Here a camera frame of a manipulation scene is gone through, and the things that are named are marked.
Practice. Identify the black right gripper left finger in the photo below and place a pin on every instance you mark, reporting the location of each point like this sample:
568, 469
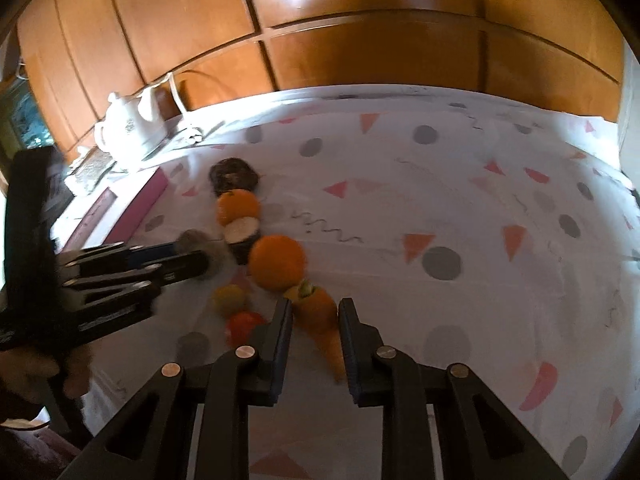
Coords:
193, 422

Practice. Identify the small dark brown fruit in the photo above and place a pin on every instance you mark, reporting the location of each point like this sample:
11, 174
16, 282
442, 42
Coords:
198, 241

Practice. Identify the cut brown root half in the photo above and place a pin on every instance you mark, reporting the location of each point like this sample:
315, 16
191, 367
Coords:
240, 235

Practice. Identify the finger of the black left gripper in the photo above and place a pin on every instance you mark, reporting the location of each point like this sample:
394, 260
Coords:
100, 305
119, 257

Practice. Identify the left hand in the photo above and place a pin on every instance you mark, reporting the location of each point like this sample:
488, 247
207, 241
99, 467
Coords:
21, 369

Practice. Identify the orange with stem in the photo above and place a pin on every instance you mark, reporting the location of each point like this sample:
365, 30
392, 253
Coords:
236, 204

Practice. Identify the large orange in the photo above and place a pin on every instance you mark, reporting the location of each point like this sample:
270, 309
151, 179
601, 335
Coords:
276, 263

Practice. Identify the yellow green small fruit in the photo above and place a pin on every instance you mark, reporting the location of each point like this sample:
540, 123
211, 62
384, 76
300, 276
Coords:
229, 300

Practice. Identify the red tomato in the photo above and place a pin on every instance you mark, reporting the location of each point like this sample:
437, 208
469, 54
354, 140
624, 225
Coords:
240, 326

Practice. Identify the white electric kettle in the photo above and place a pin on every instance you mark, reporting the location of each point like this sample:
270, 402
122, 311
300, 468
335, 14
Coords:
132, 128

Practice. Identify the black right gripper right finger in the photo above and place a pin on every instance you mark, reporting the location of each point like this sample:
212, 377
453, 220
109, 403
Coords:
438, 423

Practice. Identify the white patterned tablecloth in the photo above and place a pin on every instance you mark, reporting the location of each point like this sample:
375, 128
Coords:
466, 229

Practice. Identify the dark brown round fruit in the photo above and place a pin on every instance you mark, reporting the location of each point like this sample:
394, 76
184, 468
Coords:
232, 173

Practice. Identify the orange carrot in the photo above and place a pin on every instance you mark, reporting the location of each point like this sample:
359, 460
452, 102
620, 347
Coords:
316, 315

